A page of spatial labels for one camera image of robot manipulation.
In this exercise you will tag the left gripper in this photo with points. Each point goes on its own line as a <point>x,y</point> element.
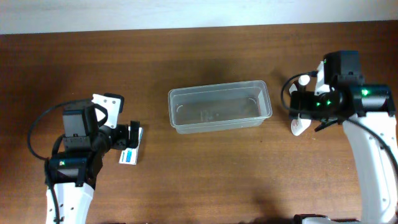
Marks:
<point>134,134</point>

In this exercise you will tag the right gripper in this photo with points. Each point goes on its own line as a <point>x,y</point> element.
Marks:
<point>296,104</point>

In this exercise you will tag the white spray bottle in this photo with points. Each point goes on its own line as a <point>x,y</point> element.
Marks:
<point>299,125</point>

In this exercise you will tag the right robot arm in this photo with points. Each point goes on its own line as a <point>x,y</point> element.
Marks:
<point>336,93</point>

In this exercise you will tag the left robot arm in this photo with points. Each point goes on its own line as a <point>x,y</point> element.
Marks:
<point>77,158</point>

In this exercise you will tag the clear plastic container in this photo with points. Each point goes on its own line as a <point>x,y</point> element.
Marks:
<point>219,107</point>

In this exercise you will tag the white Panadol box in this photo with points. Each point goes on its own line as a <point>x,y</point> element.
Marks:
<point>130,156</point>

